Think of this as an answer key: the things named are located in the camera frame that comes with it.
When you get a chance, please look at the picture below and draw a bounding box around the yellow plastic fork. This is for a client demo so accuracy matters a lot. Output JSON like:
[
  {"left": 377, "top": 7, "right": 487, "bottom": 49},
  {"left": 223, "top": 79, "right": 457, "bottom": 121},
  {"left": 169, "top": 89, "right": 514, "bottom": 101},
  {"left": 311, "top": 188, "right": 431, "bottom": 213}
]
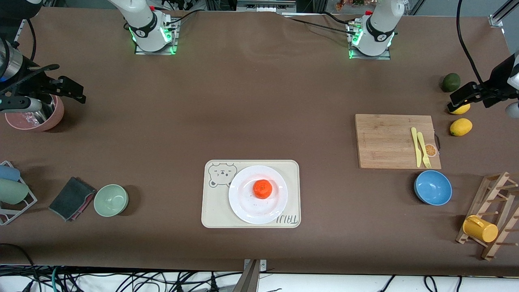
[{"left": 417, "top": 132, "right": 432, "bottom": 169}]

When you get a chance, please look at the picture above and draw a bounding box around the yellow plastic knife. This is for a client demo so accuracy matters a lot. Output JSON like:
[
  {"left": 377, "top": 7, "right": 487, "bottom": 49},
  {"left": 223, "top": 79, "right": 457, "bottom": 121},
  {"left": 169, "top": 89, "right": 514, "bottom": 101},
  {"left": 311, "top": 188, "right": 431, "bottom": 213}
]
[{"left": 411, "top": 127, "right": 422, "bottom": 168}]

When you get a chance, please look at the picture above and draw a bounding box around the wooden cutting board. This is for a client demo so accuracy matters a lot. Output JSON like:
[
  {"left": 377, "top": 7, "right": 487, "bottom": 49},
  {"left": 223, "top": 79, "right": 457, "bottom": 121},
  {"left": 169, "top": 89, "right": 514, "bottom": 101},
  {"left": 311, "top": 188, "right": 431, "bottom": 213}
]
[{"left": 355, "top": 114, "right": 442, "bottom": 170}]

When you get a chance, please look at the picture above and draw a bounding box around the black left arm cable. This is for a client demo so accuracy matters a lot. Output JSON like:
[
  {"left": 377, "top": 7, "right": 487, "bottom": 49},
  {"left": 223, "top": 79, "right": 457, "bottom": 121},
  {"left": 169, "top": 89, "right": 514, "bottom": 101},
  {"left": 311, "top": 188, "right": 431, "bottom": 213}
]
[{"left": 456, "top": 0, "right": 493, "bottom": 86}]

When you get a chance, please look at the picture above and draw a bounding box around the aluminium frame profile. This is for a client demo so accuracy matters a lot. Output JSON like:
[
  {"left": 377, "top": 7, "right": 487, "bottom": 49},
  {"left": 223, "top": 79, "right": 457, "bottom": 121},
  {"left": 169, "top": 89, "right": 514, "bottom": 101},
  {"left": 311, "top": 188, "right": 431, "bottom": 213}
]
[{"left": 489, "top": 0, "right": 519, "bottom": 27}]

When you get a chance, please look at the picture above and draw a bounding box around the dark grey folded cloth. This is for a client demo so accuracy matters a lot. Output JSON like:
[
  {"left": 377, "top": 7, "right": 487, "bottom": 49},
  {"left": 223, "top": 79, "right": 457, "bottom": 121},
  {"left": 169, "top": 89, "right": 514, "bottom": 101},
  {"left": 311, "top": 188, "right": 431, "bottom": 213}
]
[{"left": 49, "top": 176, "right": 97, "bottom": 222}]

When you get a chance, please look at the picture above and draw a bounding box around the black table cable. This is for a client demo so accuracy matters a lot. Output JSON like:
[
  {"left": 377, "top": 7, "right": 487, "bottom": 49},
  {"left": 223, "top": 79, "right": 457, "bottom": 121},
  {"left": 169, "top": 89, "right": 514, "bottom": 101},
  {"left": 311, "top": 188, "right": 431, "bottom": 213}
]
[
  {"left": 164, "top": 9, "right": 203, "bottom": 26},
  {"left": 284, "top": 15, "right": 359, "bottom": 35}
]

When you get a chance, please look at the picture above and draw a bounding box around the metal scoop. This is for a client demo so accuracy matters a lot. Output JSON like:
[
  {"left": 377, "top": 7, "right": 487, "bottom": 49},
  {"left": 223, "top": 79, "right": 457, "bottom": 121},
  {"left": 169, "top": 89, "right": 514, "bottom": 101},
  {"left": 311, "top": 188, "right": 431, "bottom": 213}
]
[{"left": 25, "top": 97, "right": 56, "bottom": 125}]

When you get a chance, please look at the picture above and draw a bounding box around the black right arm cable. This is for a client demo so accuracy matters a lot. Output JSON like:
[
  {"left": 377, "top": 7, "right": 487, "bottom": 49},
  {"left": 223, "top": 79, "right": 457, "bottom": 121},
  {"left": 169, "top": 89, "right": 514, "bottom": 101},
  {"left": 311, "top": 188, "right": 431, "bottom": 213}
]
[{"left": 26, "top": 18, "right": 38, "bottom": 62}]

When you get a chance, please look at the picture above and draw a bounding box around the white wire cup rack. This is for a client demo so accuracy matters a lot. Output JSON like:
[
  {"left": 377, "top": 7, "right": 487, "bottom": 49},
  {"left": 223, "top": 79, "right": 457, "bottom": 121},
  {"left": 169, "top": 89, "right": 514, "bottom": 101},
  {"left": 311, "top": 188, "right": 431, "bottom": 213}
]
[{"left": 0, "top": 161, "right": 38, "bottom": 226}]

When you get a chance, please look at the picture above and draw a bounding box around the orange mandarin fruit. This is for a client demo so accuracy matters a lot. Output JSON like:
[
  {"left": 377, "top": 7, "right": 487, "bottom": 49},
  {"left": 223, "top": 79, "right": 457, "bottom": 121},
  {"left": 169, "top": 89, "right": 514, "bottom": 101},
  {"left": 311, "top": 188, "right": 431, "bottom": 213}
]
[{"left": 253, "top": 179, "right": 273, "bottom": 199}]

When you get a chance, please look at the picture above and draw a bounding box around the pale green bowl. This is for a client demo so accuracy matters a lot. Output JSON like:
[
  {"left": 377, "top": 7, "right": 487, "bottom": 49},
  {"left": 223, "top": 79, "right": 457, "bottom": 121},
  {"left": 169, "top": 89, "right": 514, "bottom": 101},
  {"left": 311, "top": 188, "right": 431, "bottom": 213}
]
[{"left": 94, "top": 184, "right": 129, "bottom": 217}]

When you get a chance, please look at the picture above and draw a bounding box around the wooden drying rack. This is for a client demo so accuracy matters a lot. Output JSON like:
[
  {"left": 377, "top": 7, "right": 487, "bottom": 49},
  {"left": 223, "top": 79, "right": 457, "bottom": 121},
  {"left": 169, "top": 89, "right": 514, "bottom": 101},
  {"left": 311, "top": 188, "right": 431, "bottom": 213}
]
[{"left": 456, "top": 172, "right": 519, "bottom": 261}]

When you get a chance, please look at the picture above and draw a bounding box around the pink bowl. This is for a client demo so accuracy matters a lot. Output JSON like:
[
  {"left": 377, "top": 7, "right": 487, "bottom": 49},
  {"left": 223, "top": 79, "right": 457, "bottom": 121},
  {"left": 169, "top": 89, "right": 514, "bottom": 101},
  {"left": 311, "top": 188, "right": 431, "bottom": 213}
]
[{"left": 5, "top": 94, "right": 64, "bottom": 132}]

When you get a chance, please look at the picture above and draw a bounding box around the pale green cup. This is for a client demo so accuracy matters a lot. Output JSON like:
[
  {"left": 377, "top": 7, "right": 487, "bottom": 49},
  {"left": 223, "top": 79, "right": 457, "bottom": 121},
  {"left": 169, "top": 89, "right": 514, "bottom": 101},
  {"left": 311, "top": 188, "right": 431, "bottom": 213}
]
[{"left": 0, "top": 179, "right": 30, "bottom": 205}]

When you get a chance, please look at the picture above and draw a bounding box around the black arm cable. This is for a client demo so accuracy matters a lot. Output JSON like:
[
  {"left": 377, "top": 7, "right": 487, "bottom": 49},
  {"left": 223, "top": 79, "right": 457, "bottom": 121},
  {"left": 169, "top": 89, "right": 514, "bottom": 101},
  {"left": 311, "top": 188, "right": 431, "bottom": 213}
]
[
  {"left": 26, "top": 18, "right": 38, "bottom": 62},
  {"left": 456, "top": 0, "right": 493, "bottom": 86}
]

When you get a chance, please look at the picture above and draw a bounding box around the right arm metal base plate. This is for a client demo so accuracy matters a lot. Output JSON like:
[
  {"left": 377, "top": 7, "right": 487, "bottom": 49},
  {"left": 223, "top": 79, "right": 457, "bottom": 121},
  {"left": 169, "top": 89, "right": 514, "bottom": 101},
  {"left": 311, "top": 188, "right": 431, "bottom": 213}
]
[{"left": 135, "top": 18, "right": 179, "bottom": 55}]

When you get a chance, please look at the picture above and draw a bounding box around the light blue cup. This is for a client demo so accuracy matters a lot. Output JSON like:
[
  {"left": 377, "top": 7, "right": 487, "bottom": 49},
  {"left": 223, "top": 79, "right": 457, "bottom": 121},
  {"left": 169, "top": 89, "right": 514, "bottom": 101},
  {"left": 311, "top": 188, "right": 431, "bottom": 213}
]
[{"left": 0, "top": 165, "right": 21, "bottom": 182}]

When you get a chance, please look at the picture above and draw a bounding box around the white round plate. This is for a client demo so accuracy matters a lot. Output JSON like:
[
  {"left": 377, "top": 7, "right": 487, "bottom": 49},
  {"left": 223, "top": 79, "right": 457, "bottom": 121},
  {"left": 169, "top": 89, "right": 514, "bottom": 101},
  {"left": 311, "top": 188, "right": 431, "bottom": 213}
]
[{"left": 228, "top": 165, "right": 288, "bottom": 225}]

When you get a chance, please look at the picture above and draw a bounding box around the dark green avocado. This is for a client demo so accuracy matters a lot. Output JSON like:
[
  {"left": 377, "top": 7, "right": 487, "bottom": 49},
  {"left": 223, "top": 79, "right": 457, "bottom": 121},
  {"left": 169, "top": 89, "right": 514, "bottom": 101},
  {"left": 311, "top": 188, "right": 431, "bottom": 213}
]
[{"left": 442, "top": 73, "right": 461, "bottom": 93}]

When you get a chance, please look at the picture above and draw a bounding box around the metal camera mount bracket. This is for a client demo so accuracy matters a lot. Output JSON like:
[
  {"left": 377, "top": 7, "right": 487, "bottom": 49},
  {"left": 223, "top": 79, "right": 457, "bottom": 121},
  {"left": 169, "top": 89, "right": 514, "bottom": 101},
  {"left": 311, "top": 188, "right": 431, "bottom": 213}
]
[{"left": 233, "top": 259, "right": 268, "bottom": 292}]

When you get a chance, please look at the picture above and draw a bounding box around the yellow cup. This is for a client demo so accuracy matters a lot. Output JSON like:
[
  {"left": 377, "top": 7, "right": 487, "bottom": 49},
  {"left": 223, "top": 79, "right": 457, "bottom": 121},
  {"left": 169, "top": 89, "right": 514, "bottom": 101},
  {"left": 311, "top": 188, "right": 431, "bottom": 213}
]
[{"left": 463, "top": 215, "right": 499, "bottom": 243}]

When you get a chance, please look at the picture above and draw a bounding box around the blue bowl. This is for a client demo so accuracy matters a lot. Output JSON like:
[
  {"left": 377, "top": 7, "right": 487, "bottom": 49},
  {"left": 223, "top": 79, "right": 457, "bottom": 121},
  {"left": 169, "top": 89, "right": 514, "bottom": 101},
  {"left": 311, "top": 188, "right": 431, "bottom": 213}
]
[{"left": 414, "top": 170, "right": 453, "bottom": 206}]

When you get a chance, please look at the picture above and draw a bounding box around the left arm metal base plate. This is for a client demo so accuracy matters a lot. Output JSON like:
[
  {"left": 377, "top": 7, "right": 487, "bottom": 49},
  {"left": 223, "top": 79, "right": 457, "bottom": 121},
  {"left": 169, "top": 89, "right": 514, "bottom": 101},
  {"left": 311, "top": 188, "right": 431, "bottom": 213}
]
[{"left": 347, "top": 22, "right": 392, "bottom": 60}]

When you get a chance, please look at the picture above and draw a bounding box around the beige bear print tray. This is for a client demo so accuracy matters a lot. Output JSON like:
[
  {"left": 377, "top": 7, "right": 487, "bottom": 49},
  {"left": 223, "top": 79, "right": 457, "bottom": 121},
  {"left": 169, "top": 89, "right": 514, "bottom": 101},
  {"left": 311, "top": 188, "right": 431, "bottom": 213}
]
[{"left": 201, "top": 159, "right": 301, "bottom": 228}]

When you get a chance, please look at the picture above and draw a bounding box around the teal cable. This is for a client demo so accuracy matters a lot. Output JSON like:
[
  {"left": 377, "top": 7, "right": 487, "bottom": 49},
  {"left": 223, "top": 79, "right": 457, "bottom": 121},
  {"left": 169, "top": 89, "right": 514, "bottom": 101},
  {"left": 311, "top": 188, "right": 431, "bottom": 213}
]
[{"left": 49, "top": 267, "right": 62, "bottom": 292}]

